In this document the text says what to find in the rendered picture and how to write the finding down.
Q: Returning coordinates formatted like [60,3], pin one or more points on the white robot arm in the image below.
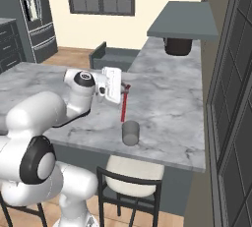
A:
[36,129]

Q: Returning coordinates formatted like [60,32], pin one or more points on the dark round pot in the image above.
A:
[177,45]

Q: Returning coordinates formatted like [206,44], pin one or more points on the red straw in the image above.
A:
[124,106]

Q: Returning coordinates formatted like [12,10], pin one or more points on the grey wall shelf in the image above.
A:
[185,21]

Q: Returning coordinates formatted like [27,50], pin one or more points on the dark grey open drawer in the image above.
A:
[113,56]

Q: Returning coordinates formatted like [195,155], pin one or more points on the grey glass cup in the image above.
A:
[130,133]

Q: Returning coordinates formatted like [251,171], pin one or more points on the stainless steel fridge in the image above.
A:
[31,14]

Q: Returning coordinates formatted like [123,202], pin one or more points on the dark glass-door cabinet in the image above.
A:
[231,106]

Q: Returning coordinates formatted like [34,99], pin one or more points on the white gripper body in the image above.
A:
[112,84]

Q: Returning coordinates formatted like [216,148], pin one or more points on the dark grey drawer cabinets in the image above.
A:
[10,45]

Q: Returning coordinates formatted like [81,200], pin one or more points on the black bar stool cream cushion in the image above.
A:
[132,185]

